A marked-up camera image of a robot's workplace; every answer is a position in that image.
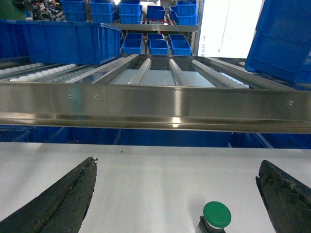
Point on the green push button switch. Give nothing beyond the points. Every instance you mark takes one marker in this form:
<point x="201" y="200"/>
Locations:
<point x="216" y="217"/>

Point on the far steel shelf rack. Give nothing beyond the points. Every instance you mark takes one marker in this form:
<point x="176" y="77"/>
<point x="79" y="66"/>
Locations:
<point x="135" y="15"/>

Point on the small blue bin left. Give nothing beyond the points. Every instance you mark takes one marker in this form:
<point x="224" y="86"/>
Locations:
<point x="132" y="46"/>

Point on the blue bin under shelf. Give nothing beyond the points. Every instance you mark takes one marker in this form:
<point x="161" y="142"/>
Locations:
<point x="138" y="137"/>

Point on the small blue bin right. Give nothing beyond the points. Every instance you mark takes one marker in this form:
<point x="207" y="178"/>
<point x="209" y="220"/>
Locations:
<point x="180" y="47"/>

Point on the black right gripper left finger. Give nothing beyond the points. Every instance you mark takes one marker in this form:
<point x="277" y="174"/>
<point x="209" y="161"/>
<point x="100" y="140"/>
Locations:
<point x="59" y="209"/>

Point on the small blue bin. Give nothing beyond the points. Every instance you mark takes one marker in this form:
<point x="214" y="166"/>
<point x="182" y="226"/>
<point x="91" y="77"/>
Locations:
<point x="180" y="47"/>
<point x="158" y="47"/>
<point x="132" y="46"/>

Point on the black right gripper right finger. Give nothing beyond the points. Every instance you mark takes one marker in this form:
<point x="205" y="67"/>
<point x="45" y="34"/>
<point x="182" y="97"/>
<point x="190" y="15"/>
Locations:
<point x="286" y="199"/>

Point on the blue bin at right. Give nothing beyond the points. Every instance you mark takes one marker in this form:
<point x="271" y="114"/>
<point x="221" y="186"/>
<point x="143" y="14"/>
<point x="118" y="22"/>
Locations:
<point x="282" y="43"/>

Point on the stainless steel roller shelf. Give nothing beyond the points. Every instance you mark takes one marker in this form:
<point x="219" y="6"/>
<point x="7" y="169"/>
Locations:
<point x="159" y="92"/>

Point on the large blue bin on shelf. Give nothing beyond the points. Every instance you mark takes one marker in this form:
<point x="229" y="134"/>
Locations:
<point x="52" y="42"/>

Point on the small blue bin middle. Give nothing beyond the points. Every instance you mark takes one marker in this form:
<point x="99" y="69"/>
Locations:
<point x="158" y="47"/>

